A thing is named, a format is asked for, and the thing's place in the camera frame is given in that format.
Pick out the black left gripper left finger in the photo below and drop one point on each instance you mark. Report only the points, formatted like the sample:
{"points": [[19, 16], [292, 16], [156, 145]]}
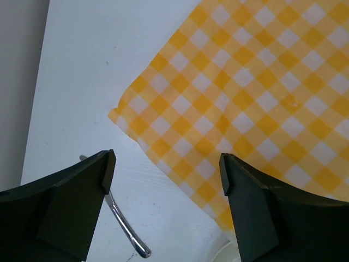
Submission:
{"points": [[54, 218]]}

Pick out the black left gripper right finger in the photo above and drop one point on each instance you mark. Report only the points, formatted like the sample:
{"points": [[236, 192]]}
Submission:
{"points": [[275, 221]]}

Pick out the yellow white checkered cloth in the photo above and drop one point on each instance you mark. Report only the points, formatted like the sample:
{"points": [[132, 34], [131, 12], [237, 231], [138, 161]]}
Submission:
{"points": [[266, 81]]}

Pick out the cream round plate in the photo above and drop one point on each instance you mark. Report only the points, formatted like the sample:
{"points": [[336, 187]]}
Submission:
{"points": [[228, 253]]}

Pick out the silver table knife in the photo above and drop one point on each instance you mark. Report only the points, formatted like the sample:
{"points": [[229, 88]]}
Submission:
{"points": [[128, 226]]}

